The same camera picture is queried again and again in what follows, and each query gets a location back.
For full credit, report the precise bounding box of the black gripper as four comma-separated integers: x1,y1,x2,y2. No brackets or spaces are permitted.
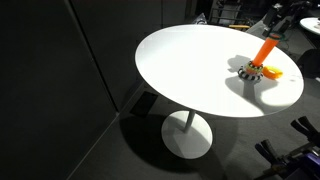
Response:
261,3,293,38

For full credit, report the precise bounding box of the grey office chair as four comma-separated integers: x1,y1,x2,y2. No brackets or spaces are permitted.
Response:
245,19,268,40

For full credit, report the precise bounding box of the orange stacking peg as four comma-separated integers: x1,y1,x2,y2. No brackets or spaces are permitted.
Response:
251,33,281,67

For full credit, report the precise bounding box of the small white round table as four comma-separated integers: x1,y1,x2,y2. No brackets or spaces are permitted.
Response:
299,17,320,36

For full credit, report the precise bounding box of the orange bar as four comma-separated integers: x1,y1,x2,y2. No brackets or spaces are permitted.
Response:
228,24,251,30

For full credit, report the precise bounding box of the small grey triangular object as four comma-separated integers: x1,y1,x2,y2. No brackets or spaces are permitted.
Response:
194,12,208,26

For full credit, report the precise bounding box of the dark floor plate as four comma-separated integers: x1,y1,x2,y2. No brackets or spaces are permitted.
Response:
129,91,159,118

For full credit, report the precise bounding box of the yellow ridged toy ring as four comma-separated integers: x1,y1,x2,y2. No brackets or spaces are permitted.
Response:
262,65,284,80

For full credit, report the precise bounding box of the small yellow green beaded ring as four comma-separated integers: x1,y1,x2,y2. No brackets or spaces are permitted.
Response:
245,61,264,73

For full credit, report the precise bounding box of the metal frame rack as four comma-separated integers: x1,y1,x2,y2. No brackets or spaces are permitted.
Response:
208,0,244,26

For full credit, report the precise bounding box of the black handled purple clamp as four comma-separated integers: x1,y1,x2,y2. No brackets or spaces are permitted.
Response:
254,139,293,169
290,115,320,149

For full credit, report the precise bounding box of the white table pedestal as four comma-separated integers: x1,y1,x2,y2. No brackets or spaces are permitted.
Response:
161,110,214,160

